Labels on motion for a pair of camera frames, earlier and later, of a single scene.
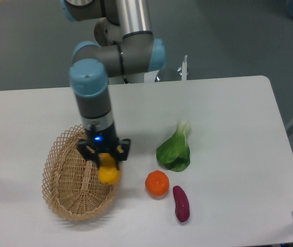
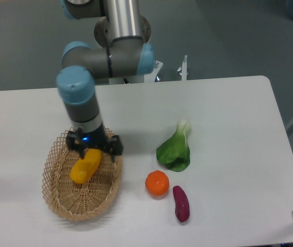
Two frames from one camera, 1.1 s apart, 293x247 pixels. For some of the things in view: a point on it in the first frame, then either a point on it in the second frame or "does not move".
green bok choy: [175, 153] does not move
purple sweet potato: [182, 206] does not move
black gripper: [105, 140] -> [97, 139]
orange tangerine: [157, 182] does not move
